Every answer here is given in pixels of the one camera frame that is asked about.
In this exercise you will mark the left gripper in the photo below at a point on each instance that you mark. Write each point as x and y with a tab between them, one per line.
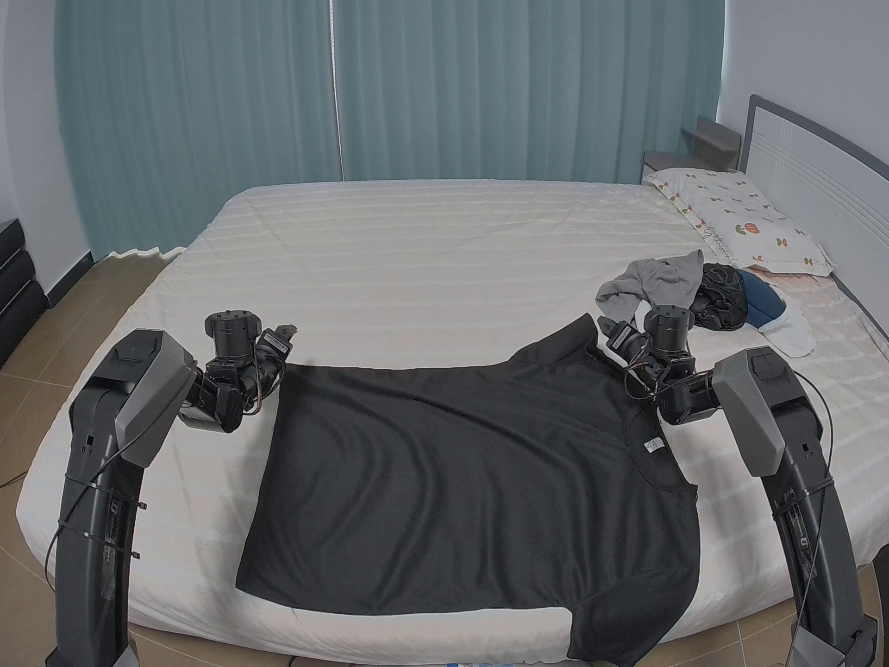
271	353

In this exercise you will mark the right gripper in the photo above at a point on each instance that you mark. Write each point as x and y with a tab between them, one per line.
628	344

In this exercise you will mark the black T-shirt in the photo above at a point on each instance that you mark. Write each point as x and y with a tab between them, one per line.
458	483

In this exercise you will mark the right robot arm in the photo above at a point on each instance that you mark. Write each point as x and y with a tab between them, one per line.
753	407

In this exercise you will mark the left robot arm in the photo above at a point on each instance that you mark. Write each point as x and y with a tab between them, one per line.
139	386

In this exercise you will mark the bed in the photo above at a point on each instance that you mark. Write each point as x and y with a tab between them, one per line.
430	268

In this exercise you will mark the grey garment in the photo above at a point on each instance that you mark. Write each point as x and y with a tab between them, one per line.
660	282

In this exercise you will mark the black shiny garment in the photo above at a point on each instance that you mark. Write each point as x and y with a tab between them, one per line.
719	299

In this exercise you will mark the dark blue garment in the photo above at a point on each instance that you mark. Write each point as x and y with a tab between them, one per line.
760	299

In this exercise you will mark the white garment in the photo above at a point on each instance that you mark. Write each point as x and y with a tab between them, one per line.
788	334

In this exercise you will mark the white printed pillow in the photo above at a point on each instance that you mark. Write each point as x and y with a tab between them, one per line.
743	223

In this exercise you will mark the grey bedside table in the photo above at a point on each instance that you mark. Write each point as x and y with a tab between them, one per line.
712	137

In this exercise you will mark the blue-green curtain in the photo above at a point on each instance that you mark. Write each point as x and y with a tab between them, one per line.
521	67
194	94

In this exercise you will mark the black chest of drawers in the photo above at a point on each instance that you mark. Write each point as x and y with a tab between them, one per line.
17	289

